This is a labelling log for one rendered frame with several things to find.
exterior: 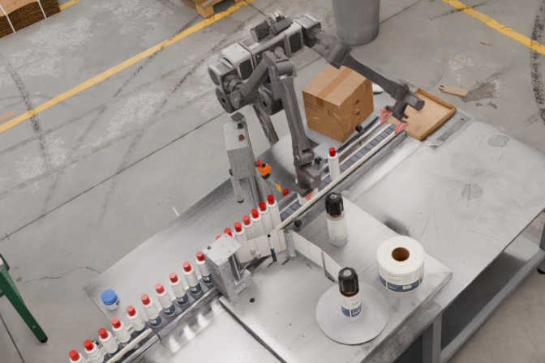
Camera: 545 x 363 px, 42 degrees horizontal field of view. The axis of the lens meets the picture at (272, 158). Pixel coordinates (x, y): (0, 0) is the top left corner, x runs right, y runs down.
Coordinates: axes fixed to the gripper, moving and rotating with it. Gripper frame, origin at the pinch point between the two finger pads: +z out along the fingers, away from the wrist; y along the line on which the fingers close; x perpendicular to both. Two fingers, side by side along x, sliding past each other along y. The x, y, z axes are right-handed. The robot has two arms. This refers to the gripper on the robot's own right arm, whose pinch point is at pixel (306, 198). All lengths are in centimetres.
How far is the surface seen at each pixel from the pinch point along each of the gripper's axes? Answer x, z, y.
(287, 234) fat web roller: -2.0, 8.8, -15.8
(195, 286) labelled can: 16, 21, -58
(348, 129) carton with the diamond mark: 36, 23, 62
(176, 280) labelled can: 17, 10, -65
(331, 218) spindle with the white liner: -10.3, 8.8, 3.5
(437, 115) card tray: 12, 30, 105
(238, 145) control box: 19.5, -32.8, -15.8
